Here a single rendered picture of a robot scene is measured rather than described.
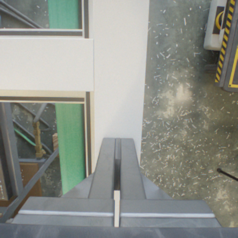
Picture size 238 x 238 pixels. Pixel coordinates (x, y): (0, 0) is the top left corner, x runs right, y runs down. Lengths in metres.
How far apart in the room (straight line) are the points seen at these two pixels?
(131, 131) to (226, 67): 0.77
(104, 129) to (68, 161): 0.12
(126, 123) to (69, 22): 0.14
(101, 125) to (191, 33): 1.08
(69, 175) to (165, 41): 0.99
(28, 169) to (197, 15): 1.28
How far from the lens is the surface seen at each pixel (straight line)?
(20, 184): 0.77
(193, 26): 1.20
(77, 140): 0.24
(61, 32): 0.21
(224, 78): 0.89
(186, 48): 1.16
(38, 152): 1.02
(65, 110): 0.23
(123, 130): 0.15
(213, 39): 1.09
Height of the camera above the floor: 1.08
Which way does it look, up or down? 75 degrees down
